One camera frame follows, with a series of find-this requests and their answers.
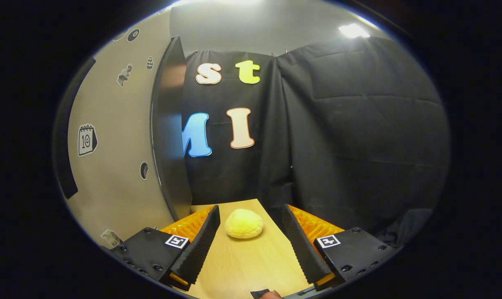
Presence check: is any beige cabinet door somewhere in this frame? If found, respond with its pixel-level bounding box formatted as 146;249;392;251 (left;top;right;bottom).
53;8;179;250

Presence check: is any black backdrop cloth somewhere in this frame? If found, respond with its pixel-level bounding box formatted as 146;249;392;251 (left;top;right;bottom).
180;35;451;250

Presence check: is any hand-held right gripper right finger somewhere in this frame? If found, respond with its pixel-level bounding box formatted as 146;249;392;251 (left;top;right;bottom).
282;203;396;293

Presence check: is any small ceiling light strip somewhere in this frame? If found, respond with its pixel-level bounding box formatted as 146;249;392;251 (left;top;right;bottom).
338;24;371;39

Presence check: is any yellow bun toy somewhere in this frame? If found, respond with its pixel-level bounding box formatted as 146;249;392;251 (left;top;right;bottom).
225;208;264;239

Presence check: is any black door handle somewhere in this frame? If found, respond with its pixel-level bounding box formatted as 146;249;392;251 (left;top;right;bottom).
53;57;97;200

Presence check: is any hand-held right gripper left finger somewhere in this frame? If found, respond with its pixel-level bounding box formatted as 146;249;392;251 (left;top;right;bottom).
103;205;221;292

